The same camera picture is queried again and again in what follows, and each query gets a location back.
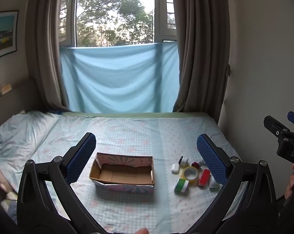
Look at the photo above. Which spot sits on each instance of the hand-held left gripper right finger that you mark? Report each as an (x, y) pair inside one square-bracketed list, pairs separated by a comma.
[(211, 160)]

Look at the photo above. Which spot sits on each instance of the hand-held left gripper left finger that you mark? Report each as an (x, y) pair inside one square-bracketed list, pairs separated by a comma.
[(81, 159)]

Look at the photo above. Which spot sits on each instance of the red carton box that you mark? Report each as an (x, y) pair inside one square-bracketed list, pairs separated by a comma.
[(203, 178)]

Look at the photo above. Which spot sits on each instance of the clear tape roll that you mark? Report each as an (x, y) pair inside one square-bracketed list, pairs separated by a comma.
[(190, 173)]

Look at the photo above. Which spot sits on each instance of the small black and white bottle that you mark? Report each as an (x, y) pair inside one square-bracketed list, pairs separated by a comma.
[(183, 160)]

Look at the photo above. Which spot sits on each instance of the dark green striped jar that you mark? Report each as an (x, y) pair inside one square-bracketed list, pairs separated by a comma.
[(181, 185)]

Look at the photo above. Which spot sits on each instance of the cardboard box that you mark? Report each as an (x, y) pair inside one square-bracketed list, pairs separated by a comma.
[(123, 173)]

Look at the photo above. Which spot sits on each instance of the person's right forearm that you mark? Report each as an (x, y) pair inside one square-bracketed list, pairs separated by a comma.
[(291, 215)]

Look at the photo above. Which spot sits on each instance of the person's right hand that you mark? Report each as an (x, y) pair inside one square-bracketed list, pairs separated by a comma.
[(290, 182)]

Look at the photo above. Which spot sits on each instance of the small red jar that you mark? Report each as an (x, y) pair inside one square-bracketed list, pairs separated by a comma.
[(195, 165)]

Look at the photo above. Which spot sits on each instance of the white earbud case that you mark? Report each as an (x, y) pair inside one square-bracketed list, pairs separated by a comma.
[(175, 168)]

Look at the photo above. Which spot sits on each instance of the checked floral bed sheet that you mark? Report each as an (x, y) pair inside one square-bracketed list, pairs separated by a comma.
[(127, 136)]

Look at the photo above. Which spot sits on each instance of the light blue hanging cloth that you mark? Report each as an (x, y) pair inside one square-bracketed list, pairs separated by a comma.
[(120, 80)]

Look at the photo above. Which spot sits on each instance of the small beige box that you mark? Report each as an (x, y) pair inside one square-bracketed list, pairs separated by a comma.
[(5, 89)]

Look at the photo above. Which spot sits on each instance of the brown curtain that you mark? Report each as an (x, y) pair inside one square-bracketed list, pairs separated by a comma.
[(47, 46), (200, 46)]

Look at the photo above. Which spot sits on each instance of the framed wall picture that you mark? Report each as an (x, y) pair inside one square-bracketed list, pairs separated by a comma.
[(2, 35)]

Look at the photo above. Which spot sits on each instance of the window with white frame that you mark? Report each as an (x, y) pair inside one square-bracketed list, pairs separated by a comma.
[(117, 12)]

